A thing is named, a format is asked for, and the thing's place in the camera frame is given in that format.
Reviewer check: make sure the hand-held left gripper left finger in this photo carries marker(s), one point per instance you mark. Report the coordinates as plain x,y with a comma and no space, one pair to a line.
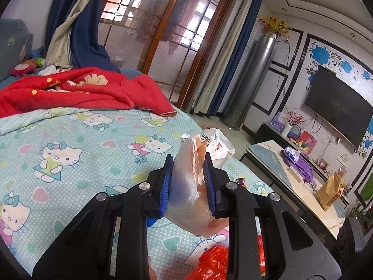
167,180

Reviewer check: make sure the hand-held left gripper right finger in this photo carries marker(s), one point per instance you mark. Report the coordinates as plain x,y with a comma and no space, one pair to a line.
208,180

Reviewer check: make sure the translucent plastic bag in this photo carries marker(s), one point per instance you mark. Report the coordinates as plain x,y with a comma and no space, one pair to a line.
186,180

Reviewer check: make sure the marble top coffee table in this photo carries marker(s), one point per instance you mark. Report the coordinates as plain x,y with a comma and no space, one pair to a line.
271,154

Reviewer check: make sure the red plastic bag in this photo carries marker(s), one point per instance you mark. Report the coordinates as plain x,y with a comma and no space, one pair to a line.
212,259

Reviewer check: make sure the cat print blanket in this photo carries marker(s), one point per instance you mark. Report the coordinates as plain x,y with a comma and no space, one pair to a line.
87,166

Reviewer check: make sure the tissue pack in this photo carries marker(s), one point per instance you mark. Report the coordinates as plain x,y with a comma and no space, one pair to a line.
291,153

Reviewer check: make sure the purple box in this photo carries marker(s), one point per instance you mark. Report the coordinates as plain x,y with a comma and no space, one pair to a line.
278,122

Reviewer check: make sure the white vase with red flowers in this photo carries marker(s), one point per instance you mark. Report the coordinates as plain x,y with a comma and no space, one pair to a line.
286,129

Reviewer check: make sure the purple plastic basket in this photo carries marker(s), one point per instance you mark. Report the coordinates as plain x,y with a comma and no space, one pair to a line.
303,170

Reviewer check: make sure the round blue plate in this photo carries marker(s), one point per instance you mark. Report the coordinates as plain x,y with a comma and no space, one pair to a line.
295,132

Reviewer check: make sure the silver tower air conditioner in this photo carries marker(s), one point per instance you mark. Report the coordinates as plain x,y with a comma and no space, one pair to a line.
250,87

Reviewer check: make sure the red picture card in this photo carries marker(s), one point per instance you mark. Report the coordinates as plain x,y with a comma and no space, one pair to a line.
307,141

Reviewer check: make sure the red flower blanket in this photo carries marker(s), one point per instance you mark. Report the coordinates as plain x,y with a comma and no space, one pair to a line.
102,96

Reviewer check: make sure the blue fleece blanket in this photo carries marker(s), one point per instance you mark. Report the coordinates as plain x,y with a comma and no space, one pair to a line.
129,72

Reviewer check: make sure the navy and beige curtain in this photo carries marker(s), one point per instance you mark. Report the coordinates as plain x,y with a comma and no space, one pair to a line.
233,64
84,35

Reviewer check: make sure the brown paper bag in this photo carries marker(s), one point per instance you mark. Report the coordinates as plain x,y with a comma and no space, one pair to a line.
329,192

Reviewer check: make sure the wooden framed glass door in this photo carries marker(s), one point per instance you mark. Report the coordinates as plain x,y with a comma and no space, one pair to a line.
163,49

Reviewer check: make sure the black television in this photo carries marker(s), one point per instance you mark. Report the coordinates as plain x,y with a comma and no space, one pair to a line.
335,105

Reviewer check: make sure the yellow artificial flowers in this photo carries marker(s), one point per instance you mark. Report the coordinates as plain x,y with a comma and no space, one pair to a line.
274,24

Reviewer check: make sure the red stuffed toy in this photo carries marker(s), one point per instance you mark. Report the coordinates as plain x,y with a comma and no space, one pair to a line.
24,68

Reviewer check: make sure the grey heart print pillow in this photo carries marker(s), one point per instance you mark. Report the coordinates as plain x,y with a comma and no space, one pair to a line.
13,46

